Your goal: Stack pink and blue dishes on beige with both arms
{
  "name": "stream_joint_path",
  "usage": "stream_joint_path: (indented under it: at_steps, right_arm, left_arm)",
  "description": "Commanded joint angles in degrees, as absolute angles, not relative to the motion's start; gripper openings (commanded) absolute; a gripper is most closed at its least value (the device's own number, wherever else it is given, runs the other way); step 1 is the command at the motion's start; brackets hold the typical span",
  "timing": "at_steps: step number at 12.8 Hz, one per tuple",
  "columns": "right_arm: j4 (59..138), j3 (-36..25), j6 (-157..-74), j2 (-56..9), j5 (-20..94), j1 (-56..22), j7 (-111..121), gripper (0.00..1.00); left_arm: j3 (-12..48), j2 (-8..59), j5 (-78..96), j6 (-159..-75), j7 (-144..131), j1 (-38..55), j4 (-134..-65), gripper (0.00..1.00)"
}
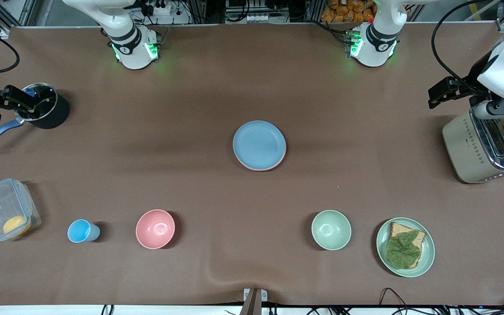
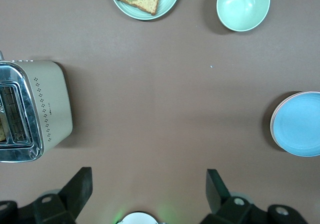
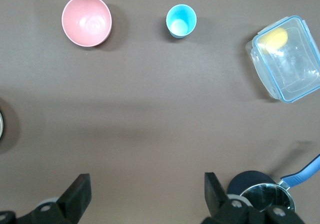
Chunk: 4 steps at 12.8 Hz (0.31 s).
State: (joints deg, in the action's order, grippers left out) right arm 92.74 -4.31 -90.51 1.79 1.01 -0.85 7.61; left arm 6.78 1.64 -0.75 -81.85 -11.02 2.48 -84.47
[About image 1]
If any blue plate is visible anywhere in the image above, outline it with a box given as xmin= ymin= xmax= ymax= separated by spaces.
xmin=233 ymin=120 xmax=287 ymax=170

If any pink plate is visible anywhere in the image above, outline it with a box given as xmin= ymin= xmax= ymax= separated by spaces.
xmin=234 ymin=151 xmax=287 ymax=172

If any glass lid blue knob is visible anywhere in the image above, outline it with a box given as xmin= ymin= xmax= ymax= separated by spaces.
xmin=16 ymin=83 xmax=58 ymax=122

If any beige steel toaster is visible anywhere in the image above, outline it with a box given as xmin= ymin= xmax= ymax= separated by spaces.
xmin=442 ymin=107 xmax=504 ymax=184

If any clear plastic container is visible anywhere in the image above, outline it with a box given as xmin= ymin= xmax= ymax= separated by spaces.
xmin=0 ymin=178 xmax=42 ymax=242

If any orange round food piece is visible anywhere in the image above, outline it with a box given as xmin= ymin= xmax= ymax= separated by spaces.
xmin=3 ymin=215 xmax=32 ymax=237

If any bag of orange buns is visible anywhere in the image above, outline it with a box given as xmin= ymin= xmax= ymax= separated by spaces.
xmin=321 ymin=0 xmax=377 ymax=23

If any blue cup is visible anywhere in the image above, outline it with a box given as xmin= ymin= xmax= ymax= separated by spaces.
xmin=67 ymin=219 xmax=101 ymax=243

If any brown bread slice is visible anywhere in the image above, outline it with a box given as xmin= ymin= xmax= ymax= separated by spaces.
xmin=388 ymin=222 xmax=426 ymax=269

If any green lettuce leaf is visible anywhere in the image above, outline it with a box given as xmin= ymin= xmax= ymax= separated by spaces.
xmin=386 ymin=231 xmax=422 ymax=269

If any green plate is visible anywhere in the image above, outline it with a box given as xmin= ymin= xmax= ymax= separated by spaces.
xmin=376 ymin=217 xmax=435 ymax=278

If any white power strip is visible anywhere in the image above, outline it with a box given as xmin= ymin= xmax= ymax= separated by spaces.
xmin=140 ymin=0 xmax=173 ymax=16

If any green bowl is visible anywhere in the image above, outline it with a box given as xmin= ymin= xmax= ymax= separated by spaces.
xmin=311 ymin=210 xmax=352 ymax=251

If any pink bowl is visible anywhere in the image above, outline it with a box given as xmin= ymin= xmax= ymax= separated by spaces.
xmin=136 ymin=209 xmax=176 ymax=250

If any brown table cover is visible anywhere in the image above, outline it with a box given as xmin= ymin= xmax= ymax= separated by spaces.
xmin=0 ymin=22 xmax=504 ymax=307

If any black pot blue handle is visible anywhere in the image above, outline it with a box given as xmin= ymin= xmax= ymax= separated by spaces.
xmin=0 ymin=83 xmax=70 ymax=151

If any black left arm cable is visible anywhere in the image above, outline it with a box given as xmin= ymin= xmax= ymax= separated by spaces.
xmin=431 ymin=0 xmax=504 ymax=86

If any black looped floor cable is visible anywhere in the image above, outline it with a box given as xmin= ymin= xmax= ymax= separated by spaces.
xmin=379 ymin=287 xmax=410 ymax=307

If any metal table edge bracket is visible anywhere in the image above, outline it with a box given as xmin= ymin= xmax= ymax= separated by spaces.
xmin=240 ymin=288 xmax=268 ymax=315

